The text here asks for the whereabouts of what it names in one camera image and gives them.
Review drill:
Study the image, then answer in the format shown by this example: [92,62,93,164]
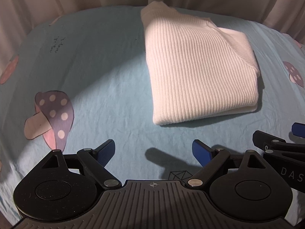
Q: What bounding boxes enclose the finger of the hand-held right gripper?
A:
[252,130,305,153]
[292,122,305,137]

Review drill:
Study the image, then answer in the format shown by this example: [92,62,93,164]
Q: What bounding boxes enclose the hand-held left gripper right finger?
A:
[187,139,265,189]

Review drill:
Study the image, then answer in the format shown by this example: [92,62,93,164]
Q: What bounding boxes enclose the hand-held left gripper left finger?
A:
[42,139,122,190]

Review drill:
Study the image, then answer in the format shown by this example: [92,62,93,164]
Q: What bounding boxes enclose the white ribbed knit sweater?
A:
[140,1,261,126]

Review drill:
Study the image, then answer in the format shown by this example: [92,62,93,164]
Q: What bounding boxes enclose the light blue mushroom-print bed sheet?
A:
[0,5,305,227]

